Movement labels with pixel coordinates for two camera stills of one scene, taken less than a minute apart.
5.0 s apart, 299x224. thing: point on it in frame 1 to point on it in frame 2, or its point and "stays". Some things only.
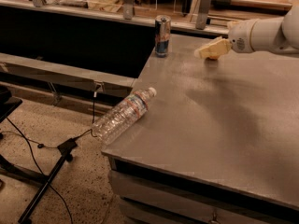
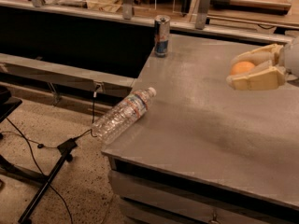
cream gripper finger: (215, 49) to (263, 77)
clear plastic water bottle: (114, 122) stays
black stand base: (7, 106) stays
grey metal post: (206, 2) stays
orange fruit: (214, 57) to (242, 66)
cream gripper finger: (232, 23) to (273, 49)
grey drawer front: (146, 201) stays
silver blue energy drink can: (163, 32) stays
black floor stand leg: (65, 148) stays
